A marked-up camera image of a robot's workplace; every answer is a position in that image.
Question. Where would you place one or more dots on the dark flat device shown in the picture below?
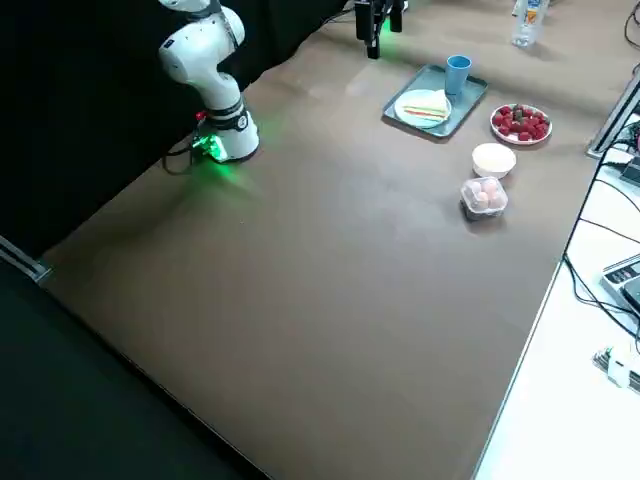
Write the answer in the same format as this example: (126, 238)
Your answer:
(632, 172)

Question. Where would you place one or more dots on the clear bottle blue cap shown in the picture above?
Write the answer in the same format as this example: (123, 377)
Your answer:
(529, 32)

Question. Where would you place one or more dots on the grey rectangular tray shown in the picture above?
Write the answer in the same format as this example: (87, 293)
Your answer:
(470, 100)

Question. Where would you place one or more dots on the aluminium rail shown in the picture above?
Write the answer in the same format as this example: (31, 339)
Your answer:
(615, 120)

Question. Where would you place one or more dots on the white round plate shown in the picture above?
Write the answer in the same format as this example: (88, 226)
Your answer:
(417, 97)

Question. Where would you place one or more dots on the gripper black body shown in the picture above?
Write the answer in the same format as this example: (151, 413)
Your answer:
(382, 4)

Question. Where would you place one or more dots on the blue plastic cup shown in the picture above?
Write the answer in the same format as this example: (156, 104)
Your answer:
(457, 77)

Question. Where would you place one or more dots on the white power adapter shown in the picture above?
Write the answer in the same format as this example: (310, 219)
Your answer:
(617, 372)

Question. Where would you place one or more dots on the clear plastic egg box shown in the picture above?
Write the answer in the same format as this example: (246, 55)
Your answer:
(482, 212)

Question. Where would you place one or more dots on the grey device with buttons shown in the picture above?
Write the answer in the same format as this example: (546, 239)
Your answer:
(622, 277)

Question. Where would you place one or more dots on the triangular sandwich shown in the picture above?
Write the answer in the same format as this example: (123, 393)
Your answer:
(425, 111)

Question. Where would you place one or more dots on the pink bowl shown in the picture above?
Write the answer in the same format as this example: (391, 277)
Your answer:
(492, 160)

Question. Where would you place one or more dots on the aluminium frame corner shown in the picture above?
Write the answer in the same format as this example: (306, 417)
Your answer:
(30, 267)

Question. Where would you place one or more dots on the white plate with strawberries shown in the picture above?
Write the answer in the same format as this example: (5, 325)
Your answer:
(547, 136)

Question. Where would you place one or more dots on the red strawberry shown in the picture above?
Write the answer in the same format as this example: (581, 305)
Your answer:
(506, 111)
(524, 135)
(540, 121)
(530, 112)
(504, 130)
(540, 131)
(498, 120)

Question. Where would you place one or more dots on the brown egg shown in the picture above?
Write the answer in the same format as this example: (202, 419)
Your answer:
(492, 188)
(481, 199)

